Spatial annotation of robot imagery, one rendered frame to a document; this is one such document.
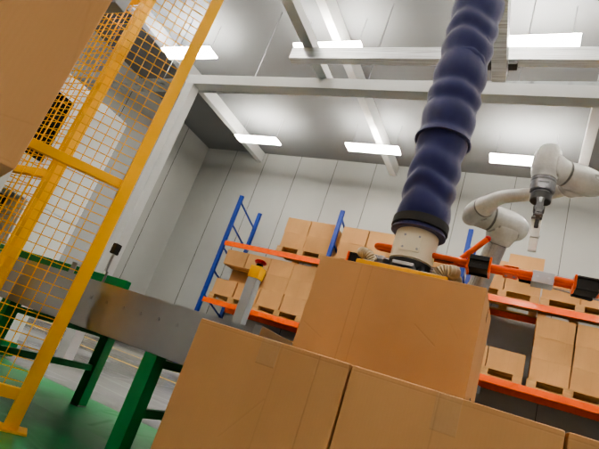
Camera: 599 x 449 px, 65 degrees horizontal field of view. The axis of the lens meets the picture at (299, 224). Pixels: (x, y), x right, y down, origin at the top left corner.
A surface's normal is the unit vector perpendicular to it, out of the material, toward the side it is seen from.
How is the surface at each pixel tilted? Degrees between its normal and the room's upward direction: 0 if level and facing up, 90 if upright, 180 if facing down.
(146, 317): 90
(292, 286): 90
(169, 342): 90
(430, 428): 90
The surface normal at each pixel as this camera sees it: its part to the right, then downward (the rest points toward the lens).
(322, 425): -0.34, -0.41
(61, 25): 0.65, -0.03
